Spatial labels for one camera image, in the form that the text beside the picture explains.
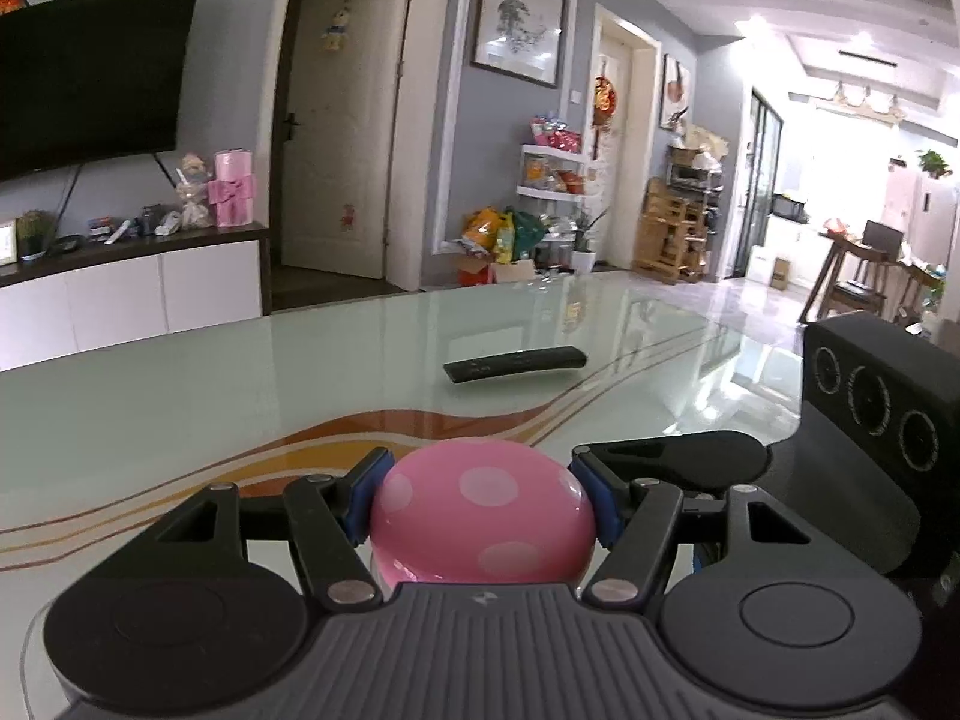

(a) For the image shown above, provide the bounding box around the white snack shelf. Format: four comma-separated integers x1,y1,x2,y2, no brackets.
517,114,589,268

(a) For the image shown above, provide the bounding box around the white photo frame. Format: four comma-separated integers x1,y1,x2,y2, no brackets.
0,220,18,266

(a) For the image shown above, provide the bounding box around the cardboard box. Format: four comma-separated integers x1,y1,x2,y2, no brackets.
455,255,535,286

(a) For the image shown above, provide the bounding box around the pink gift box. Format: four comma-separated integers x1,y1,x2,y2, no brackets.
208,149,256,229

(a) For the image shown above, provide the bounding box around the black remote control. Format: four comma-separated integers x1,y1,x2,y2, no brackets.
443,346,587,383

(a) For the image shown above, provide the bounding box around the small cactus plant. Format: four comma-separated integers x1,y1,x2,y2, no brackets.
16,210,57,262

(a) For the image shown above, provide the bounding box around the orange snack bag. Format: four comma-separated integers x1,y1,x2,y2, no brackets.
459,206,503,257

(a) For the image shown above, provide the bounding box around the black wall television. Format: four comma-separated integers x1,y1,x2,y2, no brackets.
2,0,197,181

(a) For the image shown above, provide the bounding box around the pink polka dot jar cap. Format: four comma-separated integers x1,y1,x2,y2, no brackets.
370,439,596,587

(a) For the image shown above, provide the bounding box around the framed wall painting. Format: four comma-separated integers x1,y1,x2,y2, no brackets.
470,0,566,88

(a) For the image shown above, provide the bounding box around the cream room door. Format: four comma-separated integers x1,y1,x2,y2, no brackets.
281,0,409,280

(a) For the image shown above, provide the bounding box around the wooden dining chair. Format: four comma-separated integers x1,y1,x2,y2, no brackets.
799,221,903,325

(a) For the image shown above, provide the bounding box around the white tv cabinet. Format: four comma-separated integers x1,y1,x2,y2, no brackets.
2,224,270,371

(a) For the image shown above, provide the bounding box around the plush doll bouquet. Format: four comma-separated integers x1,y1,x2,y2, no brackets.
176,153,215,231

